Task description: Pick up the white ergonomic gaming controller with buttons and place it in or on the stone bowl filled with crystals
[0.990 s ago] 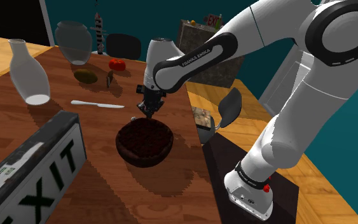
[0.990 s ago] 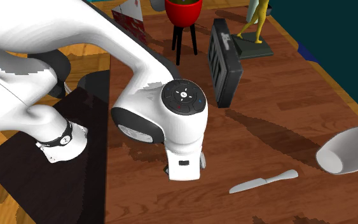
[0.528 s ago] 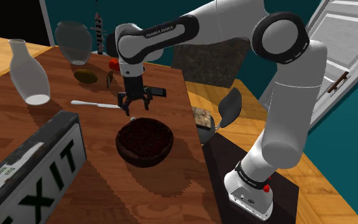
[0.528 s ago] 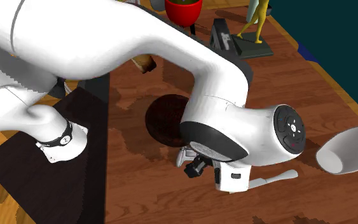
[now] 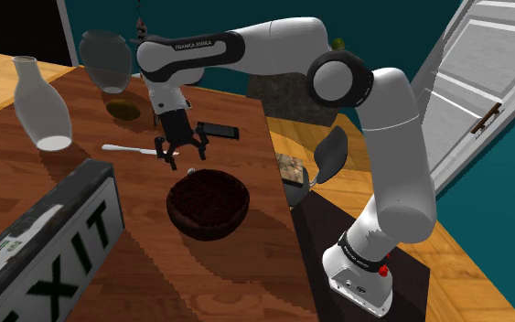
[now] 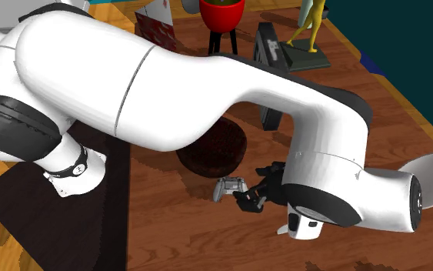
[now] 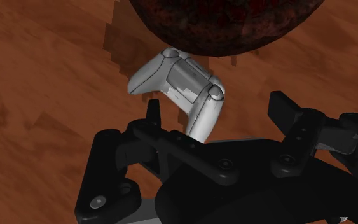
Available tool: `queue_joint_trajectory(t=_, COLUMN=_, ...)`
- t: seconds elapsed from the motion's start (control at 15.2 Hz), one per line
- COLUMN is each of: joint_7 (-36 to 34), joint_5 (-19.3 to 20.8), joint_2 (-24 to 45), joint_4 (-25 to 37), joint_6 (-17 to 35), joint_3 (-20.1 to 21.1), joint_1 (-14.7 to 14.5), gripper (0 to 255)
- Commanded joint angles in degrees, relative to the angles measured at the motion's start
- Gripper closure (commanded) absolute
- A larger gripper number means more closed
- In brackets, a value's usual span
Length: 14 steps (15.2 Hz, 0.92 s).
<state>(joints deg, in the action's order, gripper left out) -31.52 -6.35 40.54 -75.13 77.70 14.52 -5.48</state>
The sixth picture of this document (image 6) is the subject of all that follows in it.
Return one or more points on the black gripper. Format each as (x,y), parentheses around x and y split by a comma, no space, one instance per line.
(275,187)

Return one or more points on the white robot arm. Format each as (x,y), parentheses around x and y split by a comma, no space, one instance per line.
(186,101)

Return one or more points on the grey game controller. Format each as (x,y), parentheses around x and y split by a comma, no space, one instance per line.
(228,186)

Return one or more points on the dark brown round cake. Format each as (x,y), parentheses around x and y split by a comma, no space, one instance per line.
(216,150)

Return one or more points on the yellow figure on dark base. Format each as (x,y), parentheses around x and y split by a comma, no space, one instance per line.
(308,52)

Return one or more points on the red pot on black stand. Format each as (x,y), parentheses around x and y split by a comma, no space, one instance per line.
(221,17)

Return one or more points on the pale blue-grey vase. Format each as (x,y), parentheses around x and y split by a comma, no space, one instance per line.
(304,13)

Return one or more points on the red patterned box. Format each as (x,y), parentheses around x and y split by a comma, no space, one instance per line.
(156,26)

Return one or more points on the dark robot stand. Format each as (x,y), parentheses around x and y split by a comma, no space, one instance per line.
(55,229)

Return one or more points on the black picture frame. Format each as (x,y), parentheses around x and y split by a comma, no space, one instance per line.
(270,48)

